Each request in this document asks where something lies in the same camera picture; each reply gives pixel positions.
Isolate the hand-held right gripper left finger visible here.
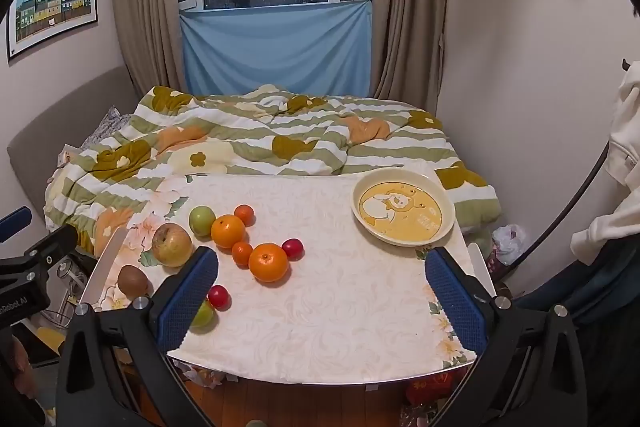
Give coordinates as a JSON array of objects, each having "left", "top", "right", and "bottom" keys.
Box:
[{"left": 55, "top": 246, "right": 221, "bottom": 427}]

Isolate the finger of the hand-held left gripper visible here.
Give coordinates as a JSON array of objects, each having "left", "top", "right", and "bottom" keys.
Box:
[
  {"left": 0, "top": 206, "right": 33, "bottom": 243},
  {"left": 25, "top": 225, "right": 79, "bottom": 273}
]

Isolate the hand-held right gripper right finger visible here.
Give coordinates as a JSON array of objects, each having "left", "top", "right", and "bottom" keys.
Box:
[{"left": 425, "top": 247, "right": 589, "bottom": 427}]

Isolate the green round fruit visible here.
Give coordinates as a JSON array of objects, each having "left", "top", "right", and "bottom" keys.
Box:
[
  {"left": 190, "top": 299, "right": 218, "bottom": 329},
  {"left": 189, "top": 206, "right": 217, "bottom": 237}
]

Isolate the yellow red apple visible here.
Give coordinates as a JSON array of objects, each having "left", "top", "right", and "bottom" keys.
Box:
[{"left": 151, "top": 222, "right": 194, "bottom": 268}]

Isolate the brown kiwi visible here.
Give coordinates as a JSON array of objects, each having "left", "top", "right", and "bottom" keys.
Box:
[{"left": 117, "top": 265, "right": 151, "bottom": 298}]

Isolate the large orange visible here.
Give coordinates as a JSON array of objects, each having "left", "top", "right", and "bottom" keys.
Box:
[
  {"left": 248, "top": 243, "right": 290, "bottom": 283},
  {"left": 210, "top": 215, "right": 247, "bottom": 249}
]

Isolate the yellow cartoon plate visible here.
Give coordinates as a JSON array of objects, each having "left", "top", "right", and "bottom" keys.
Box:
[{"left": 352, "top": 168, "right": 456, "bottom": 248}]

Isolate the white plastic bag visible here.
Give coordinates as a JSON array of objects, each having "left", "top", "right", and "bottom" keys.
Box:
[{"left": 492, "top": 224, "right": 527, "bottom": 266}]

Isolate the red bag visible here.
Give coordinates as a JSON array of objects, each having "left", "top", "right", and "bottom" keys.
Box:
[{"left": 404, "top": 368, "right": 467, "bottom": 409}]

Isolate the grey bed headboard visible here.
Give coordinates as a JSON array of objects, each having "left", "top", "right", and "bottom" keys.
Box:
[{"left": 7, "top": 66, "right": 142, "bottom": 234}]

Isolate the white floral tablecloth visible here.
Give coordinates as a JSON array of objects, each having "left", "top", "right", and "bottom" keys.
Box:
[{"left": 92, "top": 174, "right": 477, "bottom": 384}]

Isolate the grey patterned pillow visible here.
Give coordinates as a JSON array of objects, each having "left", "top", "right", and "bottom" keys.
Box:
[{"left": 80, "top": 106, "right": 132, "bottom": 150}]

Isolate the dark blue cloth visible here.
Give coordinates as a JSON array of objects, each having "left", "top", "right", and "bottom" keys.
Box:
[{"left": 515, "top": 234, "right": 640, "bottom": 427}]

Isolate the green striped floral blanket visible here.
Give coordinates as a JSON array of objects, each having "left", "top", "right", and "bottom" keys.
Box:
[{"left": 44, "top": 84, "right": 501, "bottom": 258}]

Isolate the white garment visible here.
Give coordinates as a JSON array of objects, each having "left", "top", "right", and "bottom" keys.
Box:
[{"left": 570, "top": 61, "right": 640, "bottom": 266}]

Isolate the beige curtain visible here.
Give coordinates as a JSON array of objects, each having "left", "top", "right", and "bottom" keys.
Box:
[
  {"left": 370, "top": 0, "right": 449, "bottom": 116},
  {"left": 111, "top": 0, "right": 189, "bottom": 100}
]

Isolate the black hoop cable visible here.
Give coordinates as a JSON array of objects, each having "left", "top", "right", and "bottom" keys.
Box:
[{"left": 500, "top": 141, "right": 612, "bottom": 280}]

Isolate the framed wall poster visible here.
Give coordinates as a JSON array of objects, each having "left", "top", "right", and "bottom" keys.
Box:
[{"left": 6, "top": 0, "right": 99, "bottom": 62}]

